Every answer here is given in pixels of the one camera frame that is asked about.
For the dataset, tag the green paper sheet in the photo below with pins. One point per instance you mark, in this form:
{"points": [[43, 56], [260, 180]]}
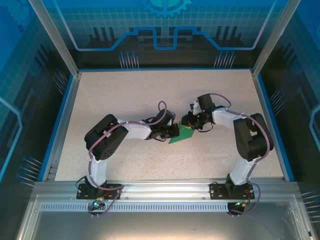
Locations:
{"points": [[185, 135]]}

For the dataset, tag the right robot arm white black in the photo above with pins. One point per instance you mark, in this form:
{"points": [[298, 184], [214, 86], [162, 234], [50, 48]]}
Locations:
{"points": [[225, 117]]}

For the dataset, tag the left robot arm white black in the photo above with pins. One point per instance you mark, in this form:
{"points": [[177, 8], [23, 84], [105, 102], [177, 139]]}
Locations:
{"points": [[137, 130]]}

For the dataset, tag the metal tray panel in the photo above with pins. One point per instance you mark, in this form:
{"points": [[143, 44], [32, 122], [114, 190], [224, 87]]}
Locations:
{"points": [[160, 227]]}

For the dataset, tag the blue side strip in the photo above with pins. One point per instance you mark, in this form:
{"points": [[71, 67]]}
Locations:
{"points": [[59, 125]]}

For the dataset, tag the aluminium mounting rail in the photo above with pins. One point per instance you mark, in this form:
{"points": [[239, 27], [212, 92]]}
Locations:
{"points": [[165, 190]]}

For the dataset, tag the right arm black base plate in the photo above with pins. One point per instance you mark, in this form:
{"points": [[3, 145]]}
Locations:
{"points": [[216, 191]]}

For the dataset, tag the aluminium side rail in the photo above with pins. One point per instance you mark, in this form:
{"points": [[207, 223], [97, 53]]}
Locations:
{"points": [[71, 100]]}

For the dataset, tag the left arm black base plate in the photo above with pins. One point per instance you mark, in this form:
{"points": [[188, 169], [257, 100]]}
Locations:
{"points": [[83, 193]]}

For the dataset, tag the aluminium frame post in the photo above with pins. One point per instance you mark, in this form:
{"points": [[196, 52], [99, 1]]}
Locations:
{"points": [[272, 42], [57, 42]]}

